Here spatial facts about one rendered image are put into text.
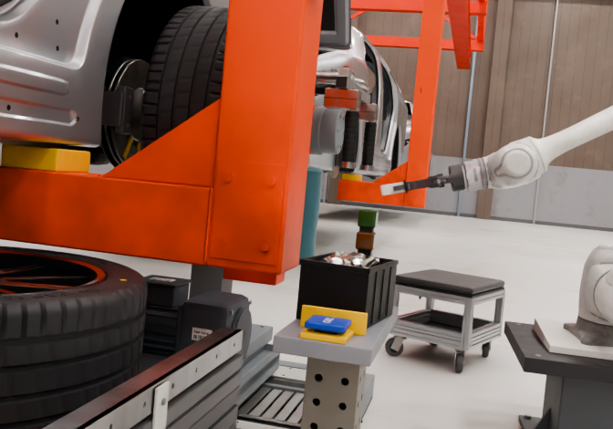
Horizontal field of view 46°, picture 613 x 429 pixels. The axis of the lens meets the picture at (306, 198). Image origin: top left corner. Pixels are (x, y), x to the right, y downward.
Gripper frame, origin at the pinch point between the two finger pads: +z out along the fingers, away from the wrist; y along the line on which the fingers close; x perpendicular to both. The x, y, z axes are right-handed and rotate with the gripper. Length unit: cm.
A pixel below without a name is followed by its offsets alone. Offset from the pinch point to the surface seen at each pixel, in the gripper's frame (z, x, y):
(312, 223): 22.1, 5.3, 19.4
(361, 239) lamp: 7, 9, 52
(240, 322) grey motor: 40, 25, 43
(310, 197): 21.3, -1.5, 20.4
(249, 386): 48, 47, 16
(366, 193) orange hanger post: 31, 3, -353
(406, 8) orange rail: -39, -253, -886
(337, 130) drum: 12.2, -18.5, 10.3
